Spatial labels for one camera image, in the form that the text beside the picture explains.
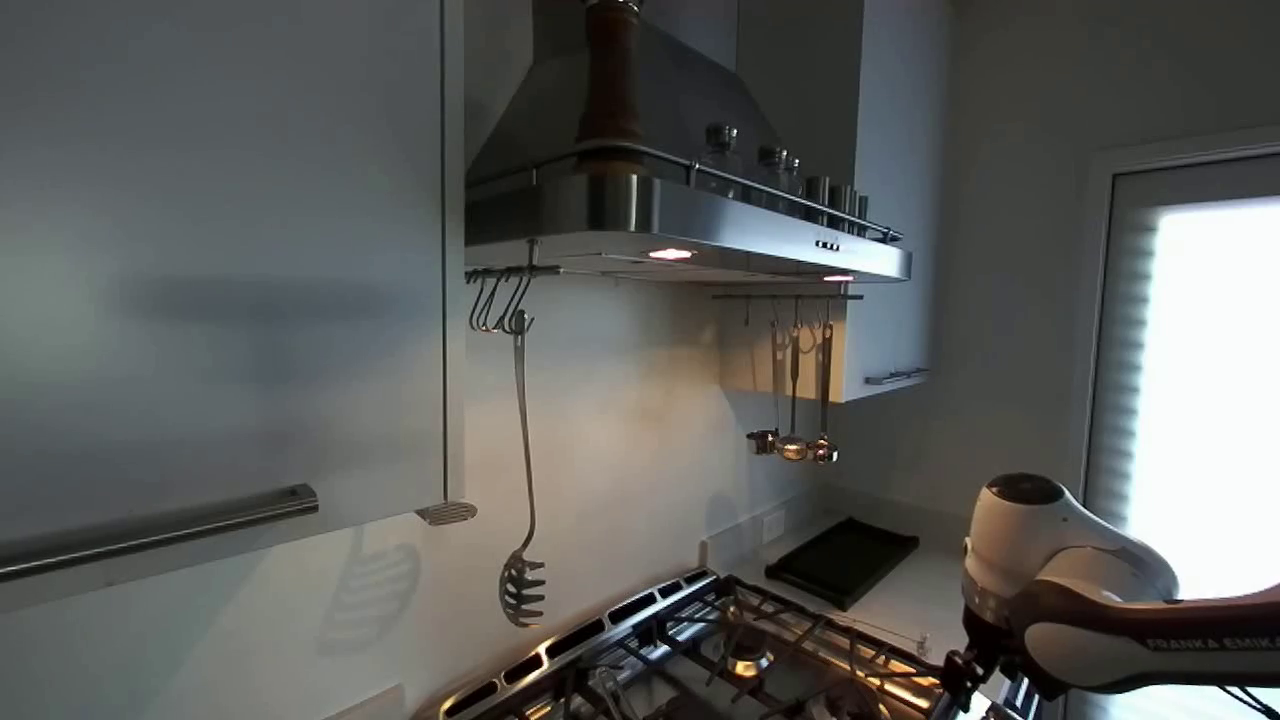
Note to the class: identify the small steel spice jar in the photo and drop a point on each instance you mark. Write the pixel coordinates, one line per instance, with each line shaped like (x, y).
(770, 161)
(844, 197)
(821, 188)
(723, 137)
(863, 205)
(795, 168)

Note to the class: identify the brown wooden pepper mill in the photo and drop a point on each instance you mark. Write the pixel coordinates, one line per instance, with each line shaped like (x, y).
(611, 82)

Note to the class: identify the white tall wall cabinet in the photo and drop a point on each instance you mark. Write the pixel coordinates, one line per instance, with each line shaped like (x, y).
(903, 200)

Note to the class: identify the gas stove with black grates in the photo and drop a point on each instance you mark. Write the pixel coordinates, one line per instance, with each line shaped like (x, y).
(693, 652)

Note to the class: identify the thin steel hanging utensil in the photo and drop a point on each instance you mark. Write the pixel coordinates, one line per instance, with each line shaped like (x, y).
(762, 440)

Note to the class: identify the steel hood guard rail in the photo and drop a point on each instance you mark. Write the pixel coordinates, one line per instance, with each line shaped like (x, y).
(746, 185)

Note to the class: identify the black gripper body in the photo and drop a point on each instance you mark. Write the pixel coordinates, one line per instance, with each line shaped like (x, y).
(987, 681)

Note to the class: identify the black rectangular tray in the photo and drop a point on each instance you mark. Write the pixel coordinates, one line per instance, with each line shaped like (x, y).
(840, 562)

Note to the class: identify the window with white blind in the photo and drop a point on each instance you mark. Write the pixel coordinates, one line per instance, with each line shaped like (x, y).
(1203, 403)

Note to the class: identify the round hood lamp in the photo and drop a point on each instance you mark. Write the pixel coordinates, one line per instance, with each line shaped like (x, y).
(668, 253)
(837, 279)

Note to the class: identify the white wall socket plate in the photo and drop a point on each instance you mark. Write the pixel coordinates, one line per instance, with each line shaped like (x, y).
(741, 543)

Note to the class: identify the small grey cabinet fitting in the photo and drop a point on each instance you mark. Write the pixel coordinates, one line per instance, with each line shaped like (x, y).
(446, 515)

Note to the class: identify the stainless steel range hood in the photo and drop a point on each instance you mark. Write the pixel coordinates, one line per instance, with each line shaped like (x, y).
(602, 215)

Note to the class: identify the short wall rail with spoon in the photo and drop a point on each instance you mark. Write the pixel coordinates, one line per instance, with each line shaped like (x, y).
(515, 269)

